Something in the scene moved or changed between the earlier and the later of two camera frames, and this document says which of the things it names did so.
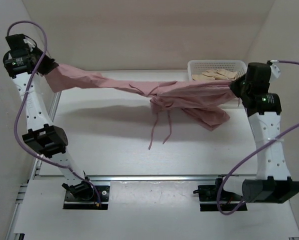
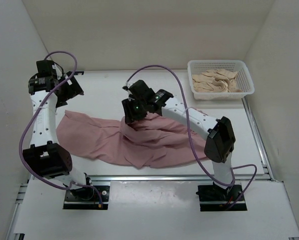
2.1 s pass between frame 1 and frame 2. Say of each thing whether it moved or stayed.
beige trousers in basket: stayed
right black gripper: moved
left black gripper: moved
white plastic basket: stayed
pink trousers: moved
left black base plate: stayed
